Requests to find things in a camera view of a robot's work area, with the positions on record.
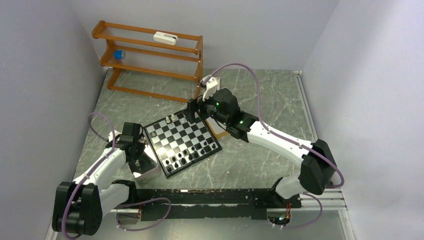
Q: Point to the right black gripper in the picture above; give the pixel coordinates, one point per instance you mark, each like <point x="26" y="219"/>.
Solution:
<point x="192" y="106"/>

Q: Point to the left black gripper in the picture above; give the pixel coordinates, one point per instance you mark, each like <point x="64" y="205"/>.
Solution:
<point x="141" y="148"/>

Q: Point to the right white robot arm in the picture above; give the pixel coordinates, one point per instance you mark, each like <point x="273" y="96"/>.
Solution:
<point x="315" y="159"/>

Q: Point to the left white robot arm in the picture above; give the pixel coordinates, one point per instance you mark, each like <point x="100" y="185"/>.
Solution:
<point x="81" y="204"/>

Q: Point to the silver tin with white pieces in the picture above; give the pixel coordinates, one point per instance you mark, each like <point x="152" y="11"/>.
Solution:
<point x="145" y="165"/>

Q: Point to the black white chess board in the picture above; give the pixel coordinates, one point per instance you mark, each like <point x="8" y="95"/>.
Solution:
<point x="177" y="146"/>

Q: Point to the small white red box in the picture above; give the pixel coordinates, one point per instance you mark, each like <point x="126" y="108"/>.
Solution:
<point x="216" y="79"/>

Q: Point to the wooden three-tier rack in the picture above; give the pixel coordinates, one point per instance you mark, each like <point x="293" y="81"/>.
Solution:
<point x="185" y="60"/>

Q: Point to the white device on rack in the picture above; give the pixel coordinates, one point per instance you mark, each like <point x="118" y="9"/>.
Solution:
<point x="165" y="38"/>

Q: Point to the blue cap on rack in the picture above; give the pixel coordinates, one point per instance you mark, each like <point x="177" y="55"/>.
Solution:
<point x="119" y="54"/>

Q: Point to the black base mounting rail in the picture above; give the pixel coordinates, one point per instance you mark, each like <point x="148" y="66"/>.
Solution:
<point x="251" y="203"/>

